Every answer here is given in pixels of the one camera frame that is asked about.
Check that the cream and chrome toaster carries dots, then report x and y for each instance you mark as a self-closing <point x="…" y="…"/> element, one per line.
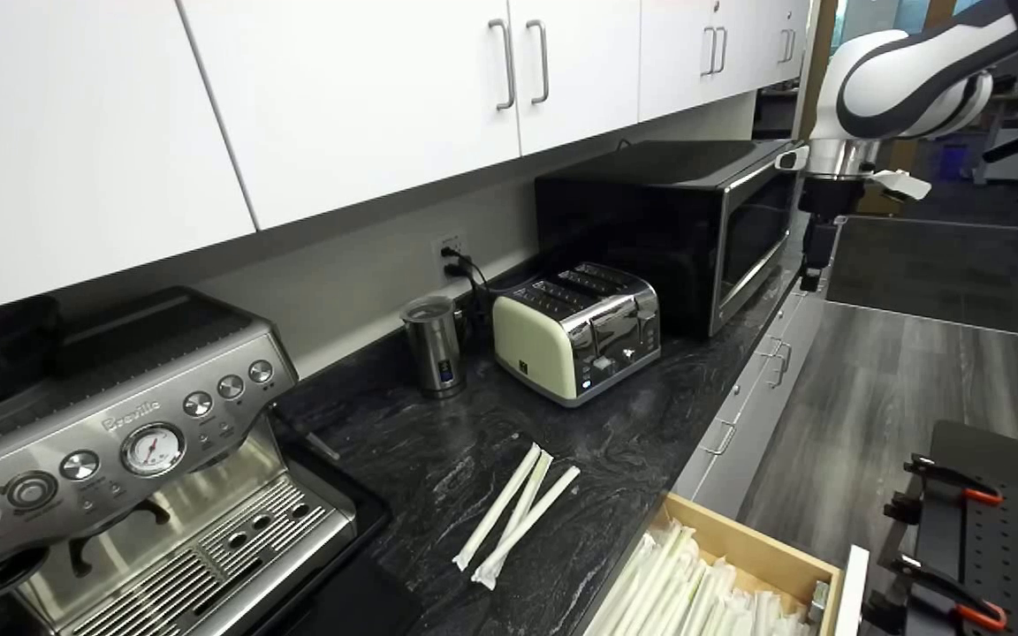
<point x="579" y="335"/>

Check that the white wrapped straw left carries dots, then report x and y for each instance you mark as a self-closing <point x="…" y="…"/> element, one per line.
<point x="512" y="497"/>

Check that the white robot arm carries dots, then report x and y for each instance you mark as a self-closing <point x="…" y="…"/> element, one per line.
<point x="887" y="85"/>

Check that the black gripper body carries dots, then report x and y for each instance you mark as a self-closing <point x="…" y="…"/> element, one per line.
<point x="825" y="203"/>

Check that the stainless steel espresso machine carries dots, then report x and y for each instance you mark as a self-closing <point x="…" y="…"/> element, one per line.
<point x="149" y="483"/>

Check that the black perforated board with clamps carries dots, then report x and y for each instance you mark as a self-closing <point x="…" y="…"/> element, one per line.
<point x="950" y="562"/>

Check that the grey lower cabinet front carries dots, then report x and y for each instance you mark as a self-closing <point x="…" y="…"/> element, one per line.
<point x="734" y="445"/>

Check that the white wrapped straw middle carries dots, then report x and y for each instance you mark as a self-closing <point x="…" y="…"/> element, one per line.
<point x="512" y="510"/>

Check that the white wrapped straw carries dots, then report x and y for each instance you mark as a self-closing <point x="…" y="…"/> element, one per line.
<point x="512" y="510"/>
<point x="512" y="497"/>
<point x="537" y="504"/>

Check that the white upper cabinets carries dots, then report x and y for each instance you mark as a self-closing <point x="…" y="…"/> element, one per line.
<point x="145" y="129"/>

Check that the wooden drawer with straws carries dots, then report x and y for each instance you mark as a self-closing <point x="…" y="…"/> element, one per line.
<point x="704" y="574"/>

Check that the black stainless microwave oven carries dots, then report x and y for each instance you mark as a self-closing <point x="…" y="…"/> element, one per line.
<point x="700" y="220"/>

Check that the white wrapped straw right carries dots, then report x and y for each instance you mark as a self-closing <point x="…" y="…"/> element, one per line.
<point x="537" y="504"/>

